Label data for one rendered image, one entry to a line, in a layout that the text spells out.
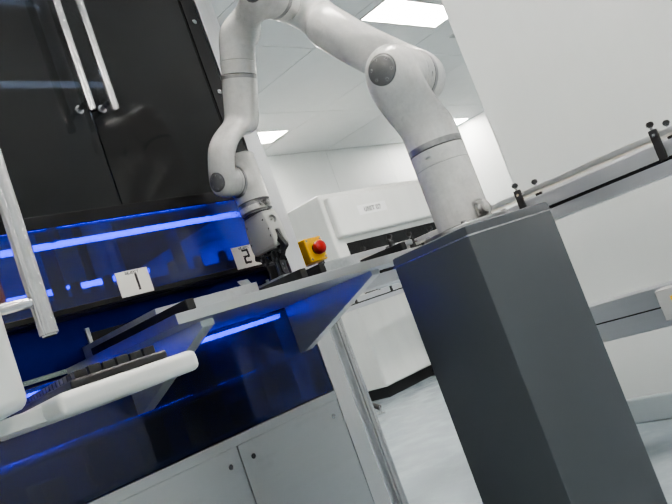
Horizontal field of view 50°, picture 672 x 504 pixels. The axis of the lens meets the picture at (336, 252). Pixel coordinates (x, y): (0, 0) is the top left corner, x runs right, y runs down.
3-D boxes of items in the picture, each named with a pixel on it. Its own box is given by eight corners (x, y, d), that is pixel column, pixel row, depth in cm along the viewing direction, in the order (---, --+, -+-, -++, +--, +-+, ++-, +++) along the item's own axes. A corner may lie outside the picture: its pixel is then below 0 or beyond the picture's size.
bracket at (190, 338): (138, 415, 156) (119, 359, 157) (149, 410, 158) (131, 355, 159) (222, 387, 132) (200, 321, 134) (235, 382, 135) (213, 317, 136)
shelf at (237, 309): (68, 377, 156) (66, 368, 157) (296, 305, 207) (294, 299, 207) (178, 324, 123) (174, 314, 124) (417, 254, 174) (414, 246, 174)
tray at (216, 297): (86, 362, 160) (82, 347, 161) (182, 333, 179) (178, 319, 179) (160, 326, 137) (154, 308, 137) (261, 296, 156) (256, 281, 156)
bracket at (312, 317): (300, 352, 192) (284, 307, 193) (308, 349, 194) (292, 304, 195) (389, 322, 168) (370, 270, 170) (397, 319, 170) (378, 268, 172)
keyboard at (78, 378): (11, 420, 125) (7, 406, 125) (89, 393, 133) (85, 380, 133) (72, 389, 93) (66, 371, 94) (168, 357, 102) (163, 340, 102)
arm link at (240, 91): (222, 68, 169) (231, 197, 171) (264, 75, 182) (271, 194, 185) (194, 73, 173) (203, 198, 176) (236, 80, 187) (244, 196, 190)
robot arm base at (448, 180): (528, 207, 150) (496, 126, 152) (465, 226, 139) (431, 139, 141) (469, 233, 166) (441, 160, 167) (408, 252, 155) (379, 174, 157)
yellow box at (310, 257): (296, 269, 209) (288, 246, 210) (313, 265, 214) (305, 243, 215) (312, 262, 204) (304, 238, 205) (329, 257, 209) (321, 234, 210)
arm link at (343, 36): (405, 112, 152) (437, 116, 165) (433, 60, 147) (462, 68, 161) (245, 11, 171) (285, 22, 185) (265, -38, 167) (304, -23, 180)
